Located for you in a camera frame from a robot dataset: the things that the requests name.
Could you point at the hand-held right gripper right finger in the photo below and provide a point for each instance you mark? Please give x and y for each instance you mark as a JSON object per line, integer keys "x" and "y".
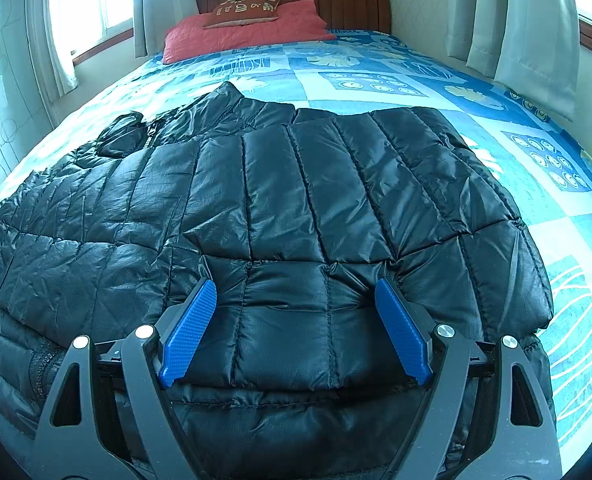
{"x": 401, "y": 327}

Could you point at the white curtain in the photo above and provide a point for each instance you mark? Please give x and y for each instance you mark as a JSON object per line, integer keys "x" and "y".
{"x": 471, "y": 10}
{"x": 148, "y": 5}
{"x": 56, "y": 35}
{"x": 541, "y": 35}

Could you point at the red pillow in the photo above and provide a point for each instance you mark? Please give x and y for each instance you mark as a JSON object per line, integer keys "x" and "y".
{"x": 286, "y": 30}

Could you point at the wooden headboard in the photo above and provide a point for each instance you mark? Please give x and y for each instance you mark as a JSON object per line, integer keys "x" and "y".
{"x": 351, "y": 7}

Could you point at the blue patterned bed blanket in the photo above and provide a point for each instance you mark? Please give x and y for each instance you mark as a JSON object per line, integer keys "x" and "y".
{"x": 386, "y": 85}

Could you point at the black puffer jacket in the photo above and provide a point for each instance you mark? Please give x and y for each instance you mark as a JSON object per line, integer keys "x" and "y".
{"x": 276, "y": 210}

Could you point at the frosted glass wardrobe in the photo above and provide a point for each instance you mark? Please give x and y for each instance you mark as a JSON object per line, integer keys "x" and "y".
{"x": 6, "y": 90}

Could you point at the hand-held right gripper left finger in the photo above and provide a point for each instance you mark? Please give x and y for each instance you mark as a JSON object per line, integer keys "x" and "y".
{"x": 188, "y": 330}

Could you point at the brown printed cushion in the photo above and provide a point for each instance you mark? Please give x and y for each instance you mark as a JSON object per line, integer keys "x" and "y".
{"x": 241, "y": 12}

